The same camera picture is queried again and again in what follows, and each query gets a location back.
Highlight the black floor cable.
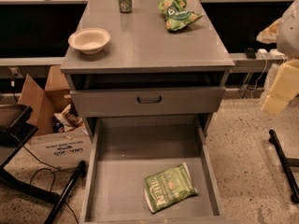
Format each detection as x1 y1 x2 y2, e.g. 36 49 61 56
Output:
8 131 80 224

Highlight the grey drawer cabinet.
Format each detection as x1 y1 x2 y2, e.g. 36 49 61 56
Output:
61 0 234 133

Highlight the white charger cable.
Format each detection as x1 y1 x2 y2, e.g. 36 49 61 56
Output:
250 53 269 99

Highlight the black stand leg right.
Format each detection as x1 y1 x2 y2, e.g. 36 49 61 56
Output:
269 130 299 203

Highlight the white paper bowl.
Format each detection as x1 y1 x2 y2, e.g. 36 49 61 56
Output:
68 28 110 54

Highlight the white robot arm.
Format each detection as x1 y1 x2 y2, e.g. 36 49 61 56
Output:
257 0 299 115

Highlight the trash in cardboard box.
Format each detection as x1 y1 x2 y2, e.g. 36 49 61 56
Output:
53 104 83 132

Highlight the white power strip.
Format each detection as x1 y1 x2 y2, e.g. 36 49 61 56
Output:
256 49 284 59

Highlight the crumpled green chip bag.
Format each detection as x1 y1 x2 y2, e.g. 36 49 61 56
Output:
158 0 202 32

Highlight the black stand leg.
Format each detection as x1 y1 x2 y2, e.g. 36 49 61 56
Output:
44 161 86 224
269 130 299 203

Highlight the black drawer handle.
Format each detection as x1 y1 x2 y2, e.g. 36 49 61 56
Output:
136 96 162 104

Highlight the closed grey top drawer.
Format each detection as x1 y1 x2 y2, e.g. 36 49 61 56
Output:
71 87 225 117

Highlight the black power adapter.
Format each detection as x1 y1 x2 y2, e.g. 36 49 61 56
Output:
245 48 256 59

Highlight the black stand leg left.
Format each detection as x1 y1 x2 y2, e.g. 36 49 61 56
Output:
44 161 86 224

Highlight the green jalapeno chip bag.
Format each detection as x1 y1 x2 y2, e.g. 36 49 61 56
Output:
144 162 198 214

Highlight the brown cardboard box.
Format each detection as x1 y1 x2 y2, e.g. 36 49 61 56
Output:
19 65 92 169

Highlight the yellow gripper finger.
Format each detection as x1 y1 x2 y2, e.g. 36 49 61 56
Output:
261 59 299 115
256 19 281 44

